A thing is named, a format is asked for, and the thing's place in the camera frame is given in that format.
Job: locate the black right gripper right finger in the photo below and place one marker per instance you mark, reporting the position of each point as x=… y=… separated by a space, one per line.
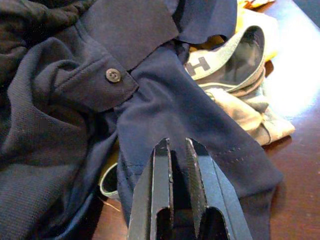
x=215 y=200

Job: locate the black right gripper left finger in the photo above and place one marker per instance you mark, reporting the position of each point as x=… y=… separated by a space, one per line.
x=150 y=200

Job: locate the navy polo shirt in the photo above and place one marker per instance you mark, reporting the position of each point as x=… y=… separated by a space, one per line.
x=162 y=105

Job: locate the black knit garment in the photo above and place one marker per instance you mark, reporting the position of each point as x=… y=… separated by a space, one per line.
x=30 y=20

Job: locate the dark shorts grey waistband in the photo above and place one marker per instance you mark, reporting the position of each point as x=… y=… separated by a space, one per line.
x=110 y=182

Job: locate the grey garment printed waistband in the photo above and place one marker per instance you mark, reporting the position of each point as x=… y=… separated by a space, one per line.
x=250 y=117

